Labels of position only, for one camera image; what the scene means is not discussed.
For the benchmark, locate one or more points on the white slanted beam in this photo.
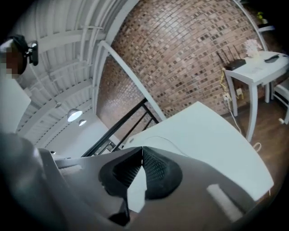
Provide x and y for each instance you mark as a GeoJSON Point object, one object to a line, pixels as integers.
{"type": "Point", "coordinates": [133, 76]}

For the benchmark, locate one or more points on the white side table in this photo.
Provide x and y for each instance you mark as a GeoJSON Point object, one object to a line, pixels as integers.
{"type": "Point", "coordinates": [259, 70]}

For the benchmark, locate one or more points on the large white pendant lamp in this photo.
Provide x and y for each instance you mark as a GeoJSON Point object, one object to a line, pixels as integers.
{"type": "Point", "coordinates": [74, 114]}

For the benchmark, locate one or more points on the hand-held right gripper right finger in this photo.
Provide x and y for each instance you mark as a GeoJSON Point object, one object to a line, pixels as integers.
{"type": "Point", "coordinates": [192, 180]}

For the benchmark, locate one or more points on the black head-mounted camera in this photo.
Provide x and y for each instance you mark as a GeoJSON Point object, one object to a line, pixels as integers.
{"type": "Point", "coordinates": [30, 50]}

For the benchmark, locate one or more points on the white wall outlet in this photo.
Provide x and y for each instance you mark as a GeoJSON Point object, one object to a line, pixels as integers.
{"type": "Point", "coordinates": [226, 97]}
{"type": "Point", "coordinates": [239, 91]}

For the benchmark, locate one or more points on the person's head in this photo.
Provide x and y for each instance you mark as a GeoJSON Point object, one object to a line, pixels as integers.
{"type": "Point", "coordinates": [13, 63]}

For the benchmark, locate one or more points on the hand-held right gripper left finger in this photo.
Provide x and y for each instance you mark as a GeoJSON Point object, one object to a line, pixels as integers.
{"type": "Point", "coordinates": [85, 180]}

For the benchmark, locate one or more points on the black metal stair railing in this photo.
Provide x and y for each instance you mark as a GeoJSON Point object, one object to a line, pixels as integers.
{"type": "Point", "coordinates": [126, 119]}

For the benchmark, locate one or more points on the white wall shelf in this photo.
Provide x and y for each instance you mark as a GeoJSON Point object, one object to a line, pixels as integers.
{"type": "Point", "coordinates": [266, 28]}

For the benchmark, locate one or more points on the white chair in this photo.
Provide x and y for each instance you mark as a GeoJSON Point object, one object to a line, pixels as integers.
{"type": "Point", "coordinates": [282, 90]}

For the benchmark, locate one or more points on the green potted plant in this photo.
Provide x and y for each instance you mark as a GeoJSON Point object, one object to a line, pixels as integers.
{"type": "Point", "coordinates": [261, 17]}

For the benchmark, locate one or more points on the pink flower arrangement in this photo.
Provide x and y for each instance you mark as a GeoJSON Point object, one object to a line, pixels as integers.
{"type": "Point", "coordinates": [253, 47]}

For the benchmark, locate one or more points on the small white pendant lamp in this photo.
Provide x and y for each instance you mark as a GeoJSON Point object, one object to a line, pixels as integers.
{"type": "Point", "coordinates": [82, 122]}

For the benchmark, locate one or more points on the black remote control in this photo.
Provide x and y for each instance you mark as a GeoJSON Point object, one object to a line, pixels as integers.
{"type": "Point", "coordinates": [272, 58]}

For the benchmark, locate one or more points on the black router with antennas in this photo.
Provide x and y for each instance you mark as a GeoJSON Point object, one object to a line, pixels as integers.
{"type": "Point", "coordinates": [236, 64]}

